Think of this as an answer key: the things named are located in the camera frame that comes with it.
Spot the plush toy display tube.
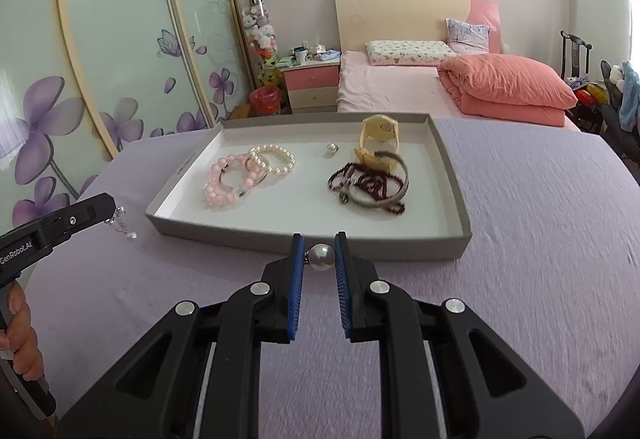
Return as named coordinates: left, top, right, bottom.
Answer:
left=236, top=0, right=281, bottom=92

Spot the light blue garment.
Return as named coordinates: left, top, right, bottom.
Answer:
left=617, top=61, right=640, bottom=130

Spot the purple printed pillow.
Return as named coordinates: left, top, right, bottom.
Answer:
left=445, top=18, right=492, bottom=54

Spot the dark wooden chair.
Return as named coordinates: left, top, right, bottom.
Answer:
left=560, top=31, right=593, bottom=80

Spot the coral folded duvet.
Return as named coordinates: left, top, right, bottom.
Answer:
left=437, top=54, right=578, bottom=127

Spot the white pearl bracelet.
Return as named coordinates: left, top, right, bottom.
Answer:
left=248, top=144, right=297, bottom=178

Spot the grey cardboard tray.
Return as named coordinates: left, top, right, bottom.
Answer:
left=145, top=113, right=473, bottom=262

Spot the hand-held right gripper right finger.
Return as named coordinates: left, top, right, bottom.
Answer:
left=334, top=231, right=586, bottom=439

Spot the pink and cream nightstand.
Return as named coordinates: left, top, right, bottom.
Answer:
left=277, top=56, right=343, bottom=114

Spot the black chair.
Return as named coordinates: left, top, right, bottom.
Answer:
left=600, top=61, right=640, bottom=160

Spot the lilac cloth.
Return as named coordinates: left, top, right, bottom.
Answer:
left=20, top=118, right=640, bottom=439

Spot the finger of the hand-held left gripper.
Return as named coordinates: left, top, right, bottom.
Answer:
left=36, top=192, right=117, bottom=246

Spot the red waste bin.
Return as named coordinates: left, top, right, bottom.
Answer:
left=248, top=86, right=281, bottom=116

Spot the pearl ball ring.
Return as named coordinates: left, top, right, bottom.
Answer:
left=306, top=244, right=335, bottom=272

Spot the person's left hand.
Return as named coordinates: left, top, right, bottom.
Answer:
left=0, top=285, right=45, bottom=372

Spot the silver cuff bangle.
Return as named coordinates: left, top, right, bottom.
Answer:
left=345, top=150, right=412, bottom=206

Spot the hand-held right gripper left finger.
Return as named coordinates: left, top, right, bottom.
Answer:
left=57, top=233, right=306, bottom=439

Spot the white printed pillow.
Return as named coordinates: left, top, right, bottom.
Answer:
left=366, top=40, right=458, bottom=67

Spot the pink bead bracelet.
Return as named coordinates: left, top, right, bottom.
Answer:
left=202, top=154, right=263, bottom=208

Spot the cream wrist watch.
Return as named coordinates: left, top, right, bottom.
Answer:
left=354, top=115, right=407, bottom=172

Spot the colourful clothes pile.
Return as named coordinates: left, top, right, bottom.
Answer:
left=567, top=76, right=608, bottom=110

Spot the small silver earring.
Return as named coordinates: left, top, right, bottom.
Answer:
left=104, top=206, right=138, bottom=242

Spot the floral sliding door wardrobe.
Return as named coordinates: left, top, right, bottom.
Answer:
left=0, top=0, right=253, bottom=240

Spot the dark red bead necklace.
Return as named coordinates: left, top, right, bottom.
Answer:
left=327, top=162, right=407, bottom=216

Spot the pink bed mattress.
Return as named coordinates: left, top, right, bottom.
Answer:
left=336, top=50, right=581, bottom=132

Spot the cream and pink headboard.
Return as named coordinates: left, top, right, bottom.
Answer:
left=334, top=0, right=501, bottom=54

